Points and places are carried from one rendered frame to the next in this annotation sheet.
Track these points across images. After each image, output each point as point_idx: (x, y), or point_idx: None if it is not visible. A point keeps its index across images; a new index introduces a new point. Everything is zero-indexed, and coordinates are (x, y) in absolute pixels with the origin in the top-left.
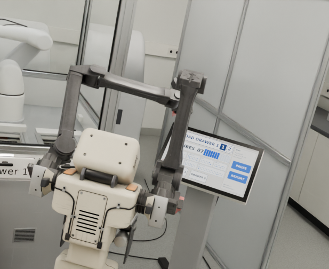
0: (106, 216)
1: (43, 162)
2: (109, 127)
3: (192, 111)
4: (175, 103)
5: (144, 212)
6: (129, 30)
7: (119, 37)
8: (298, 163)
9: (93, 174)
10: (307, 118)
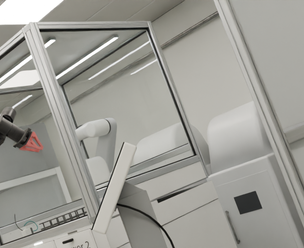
0: None
1: None
2: (84, 187)
3: (22, 139)
4: None
5: None
6: (50, 85)
7: (49, 97)
8: (274, 132)
9: None
10: (234, 53)
